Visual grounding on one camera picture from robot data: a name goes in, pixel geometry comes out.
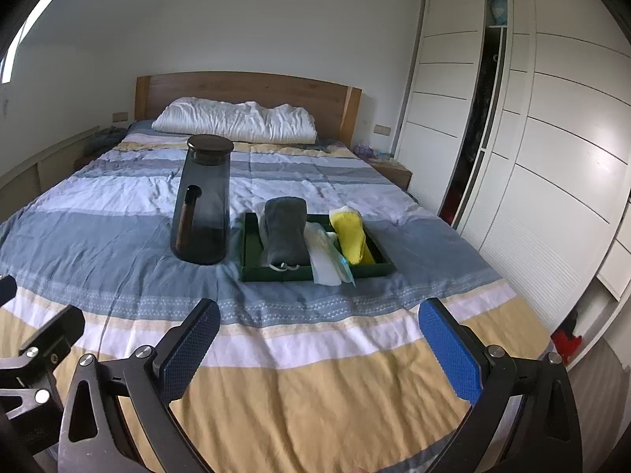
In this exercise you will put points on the striped bed blanket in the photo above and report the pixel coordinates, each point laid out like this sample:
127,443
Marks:
123,217

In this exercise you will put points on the grey fabric pouch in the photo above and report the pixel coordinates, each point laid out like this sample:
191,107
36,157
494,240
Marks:
276,260

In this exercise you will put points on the dark cloth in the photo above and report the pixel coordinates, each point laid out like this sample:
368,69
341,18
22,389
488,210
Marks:
108,138

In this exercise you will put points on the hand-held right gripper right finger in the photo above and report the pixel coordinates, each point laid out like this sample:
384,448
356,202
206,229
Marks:
448,350

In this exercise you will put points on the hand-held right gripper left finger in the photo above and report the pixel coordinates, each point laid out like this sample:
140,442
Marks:
190,350

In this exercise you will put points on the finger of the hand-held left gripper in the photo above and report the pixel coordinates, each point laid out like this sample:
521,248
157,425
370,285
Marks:
7,289
56,335

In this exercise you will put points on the dark green tray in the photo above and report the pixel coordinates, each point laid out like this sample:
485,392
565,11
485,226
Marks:
251,246

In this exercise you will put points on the pale blue vase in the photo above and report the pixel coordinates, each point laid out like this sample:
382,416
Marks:
499,12

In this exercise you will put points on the yellow towel with white hem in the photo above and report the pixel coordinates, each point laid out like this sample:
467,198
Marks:
352,236

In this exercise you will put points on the dark teal towel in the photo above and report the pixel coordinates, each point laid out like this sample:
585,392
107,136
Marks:
283,221

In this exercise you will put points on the dark glass pitcher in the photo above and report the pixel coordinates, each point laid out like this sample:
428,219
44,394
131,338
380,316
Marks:
204,197

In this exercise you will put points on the wooden nightstand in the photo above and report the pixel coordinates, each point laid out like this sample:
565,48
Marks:
392,172

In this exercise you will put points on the white pillow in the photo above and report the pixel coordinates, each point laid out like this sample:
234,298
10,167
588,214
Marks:
236,120

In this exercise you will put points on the beige wall socket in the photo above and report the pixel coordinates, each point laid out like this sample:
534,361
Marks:
382,130
120,117

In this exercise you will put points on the clear zip bag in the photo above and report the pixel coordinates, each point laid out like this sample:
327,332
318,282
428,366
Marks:
340,261

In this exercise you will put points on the white wardrobe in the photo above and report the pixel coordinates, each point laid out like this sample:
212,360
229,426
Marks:
552,157

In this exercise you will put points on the wooden headboard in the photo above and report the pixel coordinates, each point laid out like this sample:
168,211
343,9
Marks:
246,86

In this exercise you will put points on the red cloth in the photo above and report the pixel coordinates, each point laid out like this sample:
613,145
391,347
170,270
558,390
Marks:
567,342

